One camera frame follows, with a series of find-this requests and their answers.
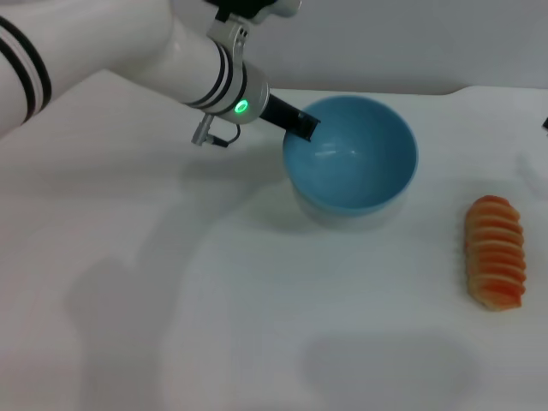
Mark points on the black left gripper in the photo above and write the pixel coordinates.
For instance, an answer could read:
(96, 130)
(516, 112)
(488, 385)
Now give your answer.
(280, 113)

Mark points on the blue bowl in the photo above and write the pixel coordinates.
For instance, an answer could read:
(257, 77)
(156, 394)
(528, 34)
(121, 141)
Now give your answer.
(355, 171)

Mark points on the orange ridged bread loaf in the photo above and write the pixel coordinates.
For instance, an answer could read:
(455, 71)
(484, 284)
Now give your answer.
(496, 252)

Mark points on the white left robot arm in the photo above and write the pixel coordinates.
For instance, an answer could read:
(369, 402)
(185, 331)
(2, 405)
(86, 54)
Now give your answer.
(107, 43)

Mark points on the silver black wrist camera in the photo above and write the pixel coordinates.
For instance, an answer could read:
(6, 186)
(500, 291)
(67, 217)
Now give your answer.
(257, 6)

